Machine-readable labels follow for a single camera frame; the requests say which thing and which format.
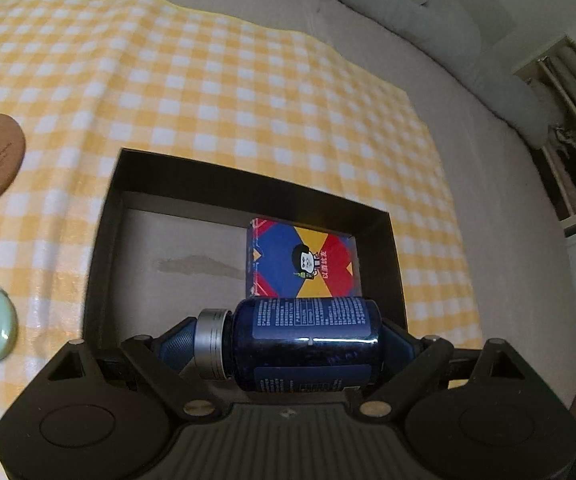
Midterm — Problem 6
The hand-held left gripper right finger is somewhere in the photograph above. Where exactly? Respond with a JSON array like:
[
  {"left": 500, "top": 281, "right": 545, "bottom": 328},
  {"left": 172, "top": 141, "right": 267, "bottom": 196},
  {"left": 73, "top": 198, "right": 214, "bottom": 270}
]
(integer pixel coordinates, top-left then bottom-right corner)
[{"left": 360, "top": 320, "right": 527, "bottom": 418}]

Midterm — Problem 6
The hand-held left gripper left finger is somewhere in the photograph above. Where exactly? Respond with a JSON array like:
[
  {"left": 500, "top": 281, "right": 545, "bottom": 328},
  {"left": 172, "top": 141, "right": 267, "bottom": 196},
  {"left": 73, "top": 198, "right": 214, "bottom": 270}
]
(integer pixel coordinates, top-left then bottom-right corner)
[{"left": 43, "top": 317, "right": 221, "bottom": 419}]

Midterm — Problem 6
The dark blue bottle silver cap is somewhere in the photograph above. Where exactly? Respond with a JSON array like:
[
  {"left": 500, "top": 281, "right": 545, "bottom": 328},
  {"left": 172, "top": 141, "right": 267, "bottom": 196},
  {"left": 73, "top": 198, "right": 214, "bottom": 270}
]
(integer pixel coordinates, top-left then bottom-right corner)
[{"left": 192, "top": 296, "right": 384, "bottom": 394}]

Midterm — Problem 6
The black shallow box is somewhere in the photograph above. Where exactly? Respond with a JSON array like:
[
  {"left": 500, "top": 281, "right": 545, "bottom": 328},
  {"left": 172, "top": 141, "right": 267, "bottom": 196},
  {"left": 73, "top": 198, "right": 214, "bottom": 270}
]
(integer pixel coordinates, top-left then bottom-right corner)
[{"left": 82, "top": 147, "right": 409, "bottom": 367}]

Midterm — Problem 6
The colourful cartoon card box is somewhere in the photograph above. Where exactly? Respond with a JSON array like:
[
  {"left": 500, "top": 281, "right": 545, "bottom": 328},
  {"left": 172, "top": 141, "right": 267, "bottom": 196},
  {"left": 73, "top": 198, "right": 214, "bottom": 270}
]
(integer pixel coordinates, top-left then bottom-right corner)
[{"left": 244, "top": 216, "right": 362, "bottom": 300}]

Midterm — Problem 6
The yellow checkered cloth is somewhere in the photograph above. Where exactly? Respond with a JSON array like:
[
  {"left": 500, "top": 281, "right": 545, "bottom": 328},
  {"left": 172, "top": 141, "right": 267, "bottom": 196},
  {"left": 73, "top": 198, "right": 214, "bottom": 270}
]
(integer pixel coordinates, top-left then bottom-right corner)
[{"left": 0, "top": 0, "right": 484, "bottom": 480}]

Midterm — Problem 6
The white open shelf unit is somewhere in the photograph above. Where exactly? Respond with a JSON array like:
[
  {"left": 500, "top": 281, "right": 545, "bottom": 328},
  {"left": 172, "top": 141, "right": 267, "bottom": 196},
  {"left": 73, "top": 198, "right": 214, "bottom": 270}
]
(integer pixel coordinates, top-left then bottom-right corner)
[{"left": 512, "top": 34, "right": 576, "bottom": 235}]

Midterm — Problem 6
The long grey pillow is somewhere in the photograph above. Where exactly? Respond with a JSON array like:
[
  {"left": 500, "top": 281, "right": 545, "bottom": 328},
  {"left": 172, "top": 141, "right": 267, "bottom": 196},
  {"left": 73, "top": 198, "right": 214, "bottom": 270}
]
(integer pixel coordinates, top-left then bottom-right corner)
[{"left": 288, "top": 0, "right": 552, "bottom": 149}]

